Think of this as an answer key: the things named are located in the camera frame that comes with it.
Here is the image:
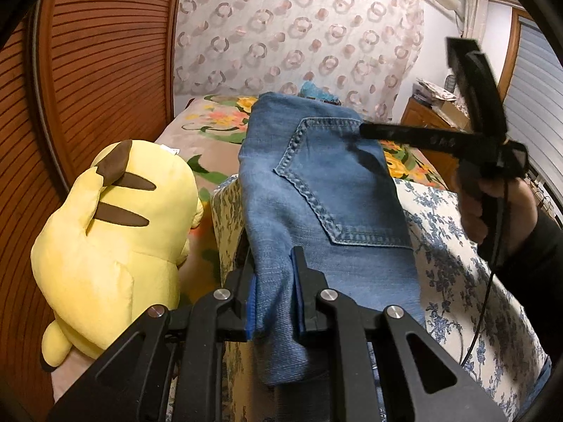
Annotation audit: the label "yellow plush toy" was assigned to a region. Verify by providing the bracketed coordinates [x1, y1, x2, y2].
[31, 140, 205, 372]

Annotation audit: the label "person's right forearm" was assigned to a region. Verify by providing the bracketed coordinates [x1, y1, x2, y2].
[499, 209, 563, 313]

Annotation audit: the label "black cable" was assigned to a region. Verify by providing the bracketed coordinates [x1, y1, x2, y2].
[460, 185, 511, 365]

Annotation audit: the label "person's right hand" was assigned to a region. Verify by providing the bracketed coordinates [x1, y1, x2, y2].
[457, 171, 539, 256]

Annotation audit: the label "orange flower blanket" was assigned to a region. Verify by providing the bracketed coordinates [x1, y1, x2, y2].
[50, 94, 449, 405]

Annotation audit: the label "cardboard box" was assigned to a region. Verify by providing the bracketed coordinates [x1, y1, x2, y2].
[433, 101, 469, 126]

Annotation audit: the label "stack of papers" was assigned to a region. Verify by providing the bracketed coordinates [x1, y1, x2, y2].
[411, 78, 458, 104]

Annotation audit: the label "blue plastic bag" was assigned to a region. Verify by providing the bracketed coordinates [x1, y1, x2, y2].
[301, 81, 341, 106]

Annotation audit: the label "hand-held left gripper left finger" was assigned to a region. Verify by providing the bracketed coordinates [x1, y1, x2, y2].
[46, 268, 258, 422]

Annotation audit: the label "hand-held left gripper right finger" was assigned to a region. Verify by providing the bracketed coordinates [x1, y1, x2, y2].
[290, 246, 506, 422]

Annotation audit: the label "grey window blinds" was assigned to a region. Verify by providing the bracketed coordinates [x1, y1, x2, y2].
[501, 22, 563, 185]

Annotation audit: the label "wooden louvered wardrobe door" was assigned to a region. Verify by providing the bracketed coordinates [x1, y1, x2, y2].
[0, 0, 185, 422]

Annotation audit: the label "white side curtain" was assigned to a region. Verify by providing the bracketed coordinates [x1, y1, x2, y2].
[462, 0, 489, 40]

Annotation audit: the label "blue denim pants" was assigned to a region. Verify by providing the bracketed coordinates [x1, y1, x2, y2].
[238, 91, 427, 388]

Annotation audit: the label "wooden dresser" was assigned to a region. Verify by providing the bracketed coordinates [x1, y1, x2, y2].
[400, 97, 467, 190]

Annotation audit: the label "ring patterned curtain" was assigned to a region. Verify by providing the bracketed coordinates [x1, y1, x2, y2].
[173, 0, 425, 121]

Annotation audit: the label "blue floral bedspread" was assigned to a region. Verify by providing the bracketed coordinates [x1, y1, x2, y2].
[211, 176, 552, 422]

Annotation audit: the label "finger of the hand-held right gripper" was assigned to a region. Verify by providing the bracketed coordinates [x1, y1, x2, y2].
[358, 122, 462, 154]

